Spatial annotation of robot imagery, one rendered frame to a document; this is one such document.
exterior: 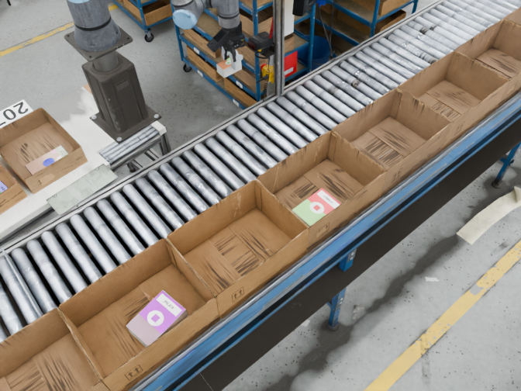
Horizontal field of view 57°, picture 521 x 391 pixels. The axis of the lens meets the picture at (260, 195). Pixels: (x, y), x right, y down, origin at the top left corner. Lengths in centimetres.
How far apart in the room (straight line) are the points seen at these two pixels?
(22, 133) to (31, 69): 187
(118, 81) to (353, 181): 113
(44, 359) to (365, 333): 156
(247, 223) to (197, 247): 21
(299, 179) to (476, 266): 136
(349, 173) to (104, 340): 111
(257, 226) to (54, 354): 81
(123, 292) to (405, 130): 135
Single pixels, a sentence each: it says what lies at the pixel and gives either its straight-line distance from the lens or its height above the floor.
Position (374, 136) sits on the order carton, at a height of 89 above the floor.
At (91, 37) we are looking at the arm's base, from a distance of 217.
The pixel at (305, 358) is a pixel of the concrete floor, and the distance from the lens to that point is 254.
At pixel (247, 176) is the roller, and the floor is 75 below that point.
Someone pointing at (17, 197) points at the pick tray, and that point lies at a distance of 233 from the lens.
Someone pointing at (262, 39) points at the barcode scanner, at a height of 109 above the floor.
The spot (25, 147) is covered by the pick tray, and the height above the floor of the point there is 76.
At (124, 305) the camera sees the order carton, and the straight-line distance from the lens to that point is 174.
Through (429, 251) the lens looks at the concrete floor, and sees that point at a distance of 293.
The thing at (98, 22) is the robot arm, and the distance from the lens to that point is 214.
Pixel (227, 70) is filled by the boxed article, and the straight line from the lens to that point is 222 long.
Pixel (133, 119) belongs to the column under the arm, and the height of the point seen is 80.
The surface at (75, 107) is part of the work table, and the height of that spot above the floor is 75.
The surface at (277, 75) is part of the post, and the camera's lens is 246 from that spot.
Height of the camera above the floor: 239
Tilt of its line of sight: 52 degrees down
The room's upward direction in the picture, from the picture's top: 3 degrees counter-clockwise
